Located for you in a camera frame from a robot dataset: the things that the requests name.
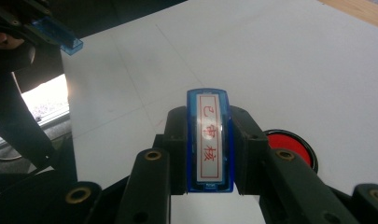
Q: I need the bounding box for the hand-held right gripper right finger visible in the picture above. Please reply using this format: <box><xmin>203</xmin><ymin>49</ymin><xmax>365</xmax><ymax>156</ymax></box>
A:
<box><xmin>230</xmin><ymin>105</ymin><xmax>362</xmax><ymax>224</ymax></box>

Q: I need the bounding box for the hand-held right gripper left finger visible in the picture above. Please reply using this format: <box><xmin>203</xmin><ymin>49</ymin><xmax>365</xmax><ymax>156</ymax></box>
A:
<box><xmin>115</xmin><ymin>105</ymin><xmax>189</xmax><ymax>224</ymax></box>

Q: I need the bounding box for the clear blue stamp cap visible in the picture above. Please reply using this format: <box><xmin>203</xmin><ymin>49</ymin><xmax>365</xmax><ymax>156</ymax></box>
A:
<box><xmin>32</xmin><ymin>16</ymin><xmax>85</xmax><ymax>57</ymax></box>

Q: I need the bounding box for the red round ink pad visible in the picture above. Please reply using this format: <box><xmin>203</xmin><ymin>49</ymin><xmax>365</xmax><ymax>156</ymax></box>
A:
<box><xmin>263</xmin><ymin>128</ymin><xmax>319</xmax><ymax>174</ymax></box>

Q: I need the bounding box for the blue stamp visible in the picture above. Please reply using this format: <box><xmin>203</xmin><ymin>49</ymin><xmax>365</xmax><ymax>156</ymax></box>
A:
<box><xmin>185</xmin><ymin>88</ymin><xmax>235</xmax><ymax>194</ymax></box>

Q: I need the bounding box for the white table mat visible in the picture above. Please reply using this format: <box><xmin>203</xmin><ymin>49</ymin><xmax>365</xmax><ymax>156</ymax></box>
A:
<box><xmin>61</xmin><ymin>0</ymin><xmax>378</xmax><ymax>224</ymax></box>

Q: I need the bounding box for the wooden table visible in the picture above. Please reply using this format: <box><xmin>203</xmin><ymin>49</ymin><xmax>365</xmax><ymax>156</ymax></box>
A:
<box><xmin>316</xmin><ymin>0</ymin><xmax>378</xmax><ymax>31</ymax></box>

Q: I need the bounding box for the black frame strut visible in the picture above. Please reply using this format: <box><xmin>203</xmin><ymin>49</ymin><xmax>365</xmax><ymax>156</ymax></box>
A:
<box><xmin>0</xmin><ymin>70</ymin><xmax>58</xmax><ymax>171</ymax></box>

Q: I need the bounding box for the aluminium floor rail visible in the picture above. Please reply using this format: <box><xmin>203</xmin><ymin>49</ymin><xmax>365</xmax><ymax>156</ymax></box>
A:
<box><xmin>0</xmin><ymin>104</ymin><xmax>71</xmax><ymax>151</ymax></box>

